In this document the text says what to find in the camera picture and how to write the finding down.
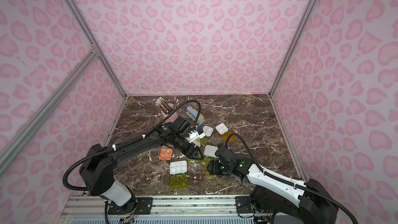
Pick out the white pillbox green lid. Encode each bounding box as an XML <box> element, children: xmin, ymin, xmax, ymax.
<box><xmin>169</xmin><ymin>161</ymin><xmax>189</xmax><ymax>190</ymax></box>
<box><xmin>200</xmin><ymin>125</ymin><xmax>214</xmax><ymax>146</ymax></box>
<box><xmin>201</xmin><ymin>145</ymin><xmax>218</xmax><ymax>168</ymax></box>

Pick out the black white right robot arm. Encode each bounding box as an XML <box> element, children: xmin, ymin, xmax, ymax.
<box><xmin>207</xmin><ymin>158</ymin><xmax>338</xmax><ymax>224</ymax></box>

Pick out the blue grey stapler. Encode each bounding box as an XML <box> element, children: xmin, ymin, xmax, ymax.
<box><xmin>186</xmin><ymin>106</ymin><xmax>205</xmax><ymax>125</ymax></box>

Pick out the orange square pillbox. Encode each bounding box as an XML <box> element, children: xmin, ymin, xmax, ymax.
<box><xmin>159</xmin><ymin>148</ymin><xmax>173</xmax><ymax>161</ymax></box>

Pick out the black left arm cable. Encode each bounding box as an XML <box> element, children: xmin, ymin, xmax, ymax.
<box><xmin>62</xmin><ymin>100</ymin><xmax>202</xmax><ymax>192</ymax></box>

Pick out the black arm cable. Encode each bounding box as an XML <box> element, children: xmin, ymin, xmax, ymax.
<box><xmin>62</xmin><ymin>100</ymin><xmax>202</xmax><ymax>192</ymax></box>
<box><xmin>225</xmin><ymin>133</ymin><xmax>358</xmax><ymax>224</ymax></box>

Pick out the pink pencil cup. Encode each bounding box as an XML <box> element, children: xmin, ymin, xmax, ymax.
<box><xmin>163</xmin><ymin>103</ymin><xmax>178</xmax><ymax>123</ymax></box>

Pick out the coloured pencils bundle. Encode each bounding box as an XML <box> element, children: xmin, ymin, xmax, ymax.
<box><xmin>155</xmin><ymin>97</ymin><xmax>179</xmax><ymax>115</ymax></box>

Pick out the white pillbox green lid front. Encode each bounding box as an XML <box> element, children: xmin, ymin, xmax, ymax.
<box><xmin>169</xmin><ymin>161</ymin><xmax>189</xmax><ymax>190</ymax></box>

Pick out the aluminium front rail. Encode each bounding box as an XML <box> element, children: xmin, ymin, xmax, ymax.
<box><xmin>58</xmin><ymin>195</ymin><xmax>254</xmax><ymax>224</ymax></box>

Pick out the white pillbox yellow lid far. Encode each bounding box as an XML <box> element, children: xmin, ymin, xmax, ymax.
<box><xmin>216</xmin><ymin>123</ymin><xmax>232</xmax><ymax>141</ymax></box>

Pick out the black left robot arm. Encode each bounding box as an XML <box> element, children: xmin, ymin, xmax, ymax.
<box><xmin>79</xmin><ymin>123</ymin><xmax>204</xmax><ymax>214</ymax></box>

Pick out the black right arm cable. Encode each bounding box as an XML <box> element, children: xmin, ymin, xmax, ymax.
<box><xmin>225</xmin><ymin>133</ymin><xmax>358</xmax><ymax>224</ymax></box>

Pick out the white pillbox green lid back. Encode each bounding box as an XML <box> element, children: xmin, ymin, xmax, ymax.
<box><xmin>200</xmin><ymin>125</ymin><xmax>214</xmax><ymax>146</ymax></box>

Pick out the small dark red pillbox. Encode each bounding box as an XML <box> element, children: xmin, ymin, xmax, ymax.
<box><xmin>192</xmin><ymin>174</ymin><xmax>204</xmax><ymax>184</ymax></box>

